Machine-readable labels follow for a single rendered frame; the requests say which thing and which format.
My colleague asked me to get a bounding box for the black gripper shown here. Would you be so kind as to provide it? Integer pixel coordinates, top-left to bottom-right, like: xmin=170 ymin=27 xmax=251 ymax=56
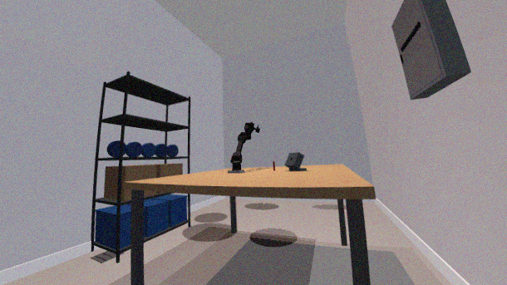
xmin=249 ymin=126 xmax=260 ymax=133

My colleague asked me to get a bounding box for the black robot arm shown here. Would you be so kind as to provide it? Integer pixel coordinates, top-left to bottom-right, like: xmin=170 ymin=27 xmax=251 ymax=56
xmin=230 ymin=122 xmax=254 ymax=171

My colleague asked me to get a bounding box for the grey sloped panel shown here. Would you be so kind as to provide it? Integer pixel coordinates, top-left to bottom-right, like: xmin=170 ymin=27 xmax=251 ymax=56
xmin=285 ymin=152 xmax=307 ymax=171

